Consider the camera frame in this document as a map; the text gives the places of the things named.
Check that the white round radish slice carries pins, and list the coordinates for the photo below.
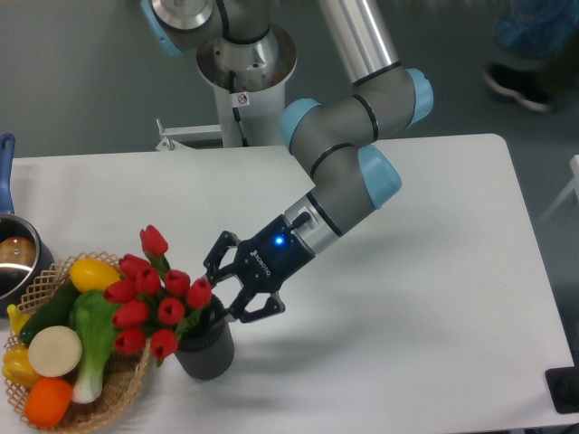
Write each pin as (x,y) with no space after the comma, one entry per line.
(55,351)

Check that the yellow bell pepper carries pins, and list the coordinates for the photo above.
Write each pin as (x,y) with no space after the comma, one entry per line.
(17,367)

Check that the red tulip bouquet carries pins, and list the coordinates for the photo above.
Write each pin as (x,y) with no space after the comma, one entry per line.
(157,305)

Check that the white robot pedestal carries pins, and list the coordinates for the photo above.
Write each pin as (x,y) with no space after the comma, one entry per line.
(260,109)

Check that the black device at table edge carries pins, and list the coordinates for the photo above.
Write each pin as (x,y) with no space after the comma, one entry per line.
(563,387)

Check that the blue handled saucepan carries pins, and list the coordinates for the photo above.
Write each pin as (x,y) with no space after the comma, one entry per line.
(24,255)

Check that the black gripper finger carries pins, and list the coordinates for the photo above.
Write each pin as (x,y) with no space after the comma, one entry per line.
(214,271)
(250,306)

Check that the white metal base frame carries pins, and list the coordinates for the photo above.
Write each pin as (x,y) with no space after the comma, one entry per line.
(212,136)

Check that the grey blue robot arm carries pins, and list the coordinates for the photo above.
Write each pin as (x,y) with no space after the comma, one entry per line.
(247,59)

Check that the green bok choy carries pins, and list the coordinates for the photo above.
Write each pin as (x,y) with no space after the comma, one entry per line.
(91,319)

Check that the dark grey ribbed vase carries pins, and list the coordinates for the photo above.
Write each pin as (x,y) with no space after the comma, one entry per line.
(207,350)

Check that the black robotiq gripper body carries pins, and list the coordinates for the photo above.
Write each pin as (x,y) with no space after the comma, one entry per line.
(270,257)

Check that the dark green cucumber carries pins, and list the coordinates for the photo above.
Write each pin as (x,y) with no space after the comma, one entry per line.
(55,312)

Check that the blue plastic bag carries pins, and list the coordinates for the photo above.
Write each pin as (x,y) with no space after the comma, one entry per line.
(535,29)

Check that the black white shoe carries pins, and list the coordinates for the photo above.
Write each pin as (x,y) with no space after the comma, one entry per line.
(518,86)

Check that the yellow squash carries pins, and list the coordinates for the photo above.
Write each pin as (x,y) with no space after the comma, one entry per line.
(89,274)

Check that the yellow banana tip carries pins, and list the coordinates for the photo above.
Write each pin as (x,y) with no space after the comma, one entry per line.
(17,318)

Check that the white furniture frame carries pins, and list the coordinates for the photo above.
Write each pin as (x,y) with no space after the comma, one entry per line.
(571,189)

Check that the orange fruit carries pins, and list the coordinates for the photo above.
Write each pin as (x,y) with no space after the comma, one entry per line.
(47,402)

